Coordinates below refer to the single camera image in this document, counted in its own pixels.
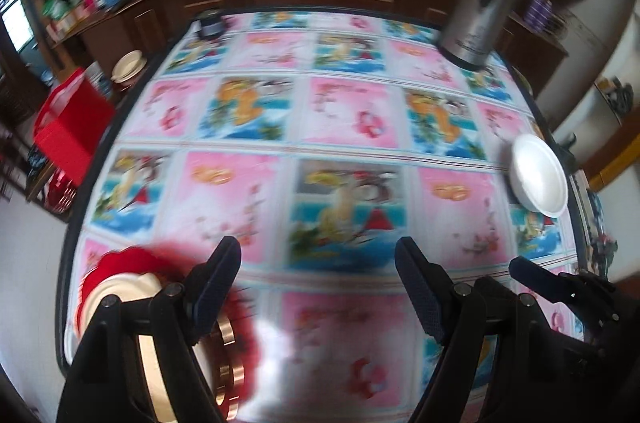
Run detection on stacked red plates on bench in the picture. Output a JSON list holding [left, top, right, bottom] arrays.
[[44, 168, 77, 215]]

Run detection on dark wooden sideboard cabinet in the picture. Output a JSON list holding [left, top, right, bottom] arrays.
[[39, 0, 454, 79]]

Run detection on white foam bowl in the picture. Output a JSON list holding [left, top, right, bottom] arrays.
[[509, 134, 568, 218]]

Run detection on stacked cream bowls on bench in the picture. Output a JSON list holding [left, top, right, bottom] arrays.
[[111, 50, 146, 84]]

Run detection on red paper gift bag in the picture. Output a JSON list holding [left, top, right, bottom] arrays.
[[32, 68, 115, 187]]

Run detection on beige plastic bowl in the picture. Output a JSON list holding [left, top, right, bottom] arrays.
[[77, 273, 240, 422]]

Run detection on colourful patterned tablecloth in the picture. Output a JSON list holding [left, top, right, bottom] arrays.
[[56, 10, 577, 422]]

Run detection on small black jar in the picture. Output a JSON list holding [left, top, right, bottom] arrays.
[[196, 9, 227, 40]]

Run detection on large red glass plate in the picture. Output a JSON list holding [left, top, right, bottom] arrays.
[[58, 247, 259, 422]]

